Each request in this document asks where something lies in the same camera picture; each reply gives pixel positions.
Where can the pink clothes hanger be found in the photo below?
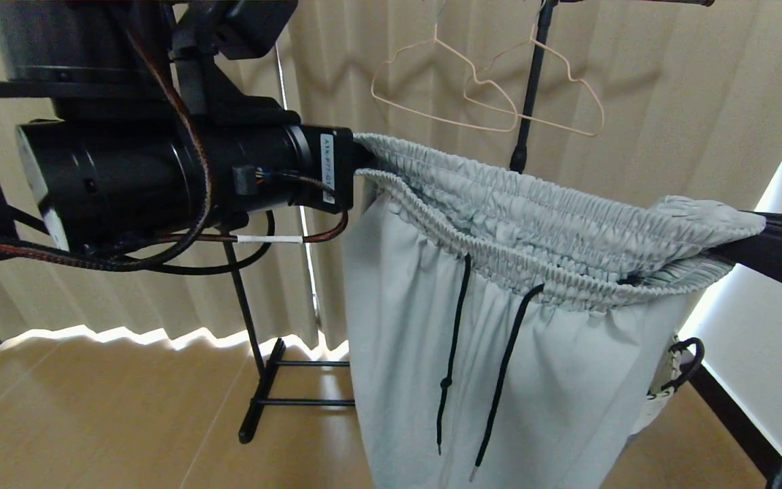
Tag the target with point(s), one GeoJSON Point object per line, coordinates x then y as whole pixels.
{"type": "Point", "coordinates": [603, 119]}
{"type": "Point", "coordinates": [436, 41]}

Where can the black clothes rack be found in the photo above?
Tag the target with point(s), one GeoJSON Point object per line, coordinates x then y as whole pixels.
{"type": "Point", "coordinates": [250, 424]}

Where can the pale grey shorts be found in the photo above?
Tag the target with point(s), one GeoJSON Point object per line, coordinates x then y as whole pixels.
{"type": "Point", "coordinates": [567, 380]}

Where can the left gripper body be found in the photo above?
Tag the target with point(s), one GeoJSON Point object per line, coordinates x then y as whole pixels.
{"type": "Point", "coordinates": [113, 170]}

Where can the white laundry basket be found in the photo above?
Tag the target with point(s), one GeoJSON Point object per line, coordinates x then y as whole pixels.
{"type": "Point", "coordinates": [659, 404]}

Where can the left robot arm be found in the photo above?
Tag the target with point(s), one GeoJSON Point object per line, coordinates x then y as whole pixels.
{"type": "Point", "coordinates": [72, 41]}

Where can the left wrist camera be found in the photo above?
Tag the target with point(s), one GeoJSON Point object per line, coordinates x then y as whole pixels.
{"type": "Point", "coordinates": [255, 24]}

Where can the beige curtain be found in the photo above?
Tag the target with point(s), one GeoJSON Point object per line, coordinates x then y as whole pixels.
{"type": "Point", "coordinates": [669, 102]}

